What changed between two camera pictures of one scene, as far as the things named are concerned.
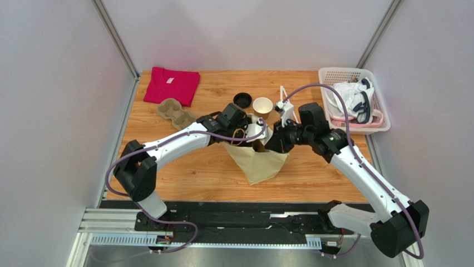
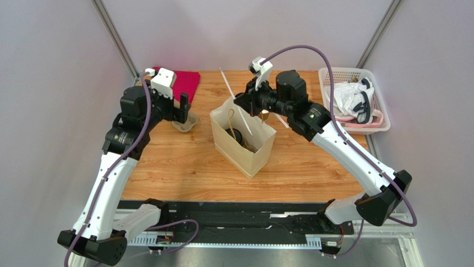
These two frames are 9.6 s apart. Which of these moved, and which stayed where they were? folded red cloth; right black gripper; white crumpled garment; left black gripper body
Moved: right black gripper; left black gripper body
Stayed: white crumpled garment; folded red cloth
